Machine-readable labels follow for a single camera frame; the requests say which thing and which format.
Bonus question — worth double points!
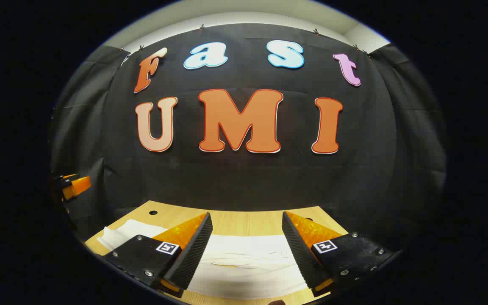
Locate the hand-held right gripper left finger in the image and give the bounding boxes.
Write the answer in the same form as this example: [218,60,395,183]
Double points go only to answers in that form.
[102,212,214,298]

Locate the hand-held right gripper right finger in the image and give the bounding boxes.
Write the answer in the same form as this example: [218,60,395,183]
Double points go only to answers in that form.
[281,211,403,298]

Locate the white jeans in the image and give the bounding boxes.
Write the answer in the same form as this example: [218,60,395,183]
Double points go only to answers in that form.
[97,219,312,300]

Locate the black backdrop cloth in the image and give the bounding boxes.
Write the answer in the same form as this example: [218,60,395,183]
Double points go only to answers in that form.
[49,23,448,255]

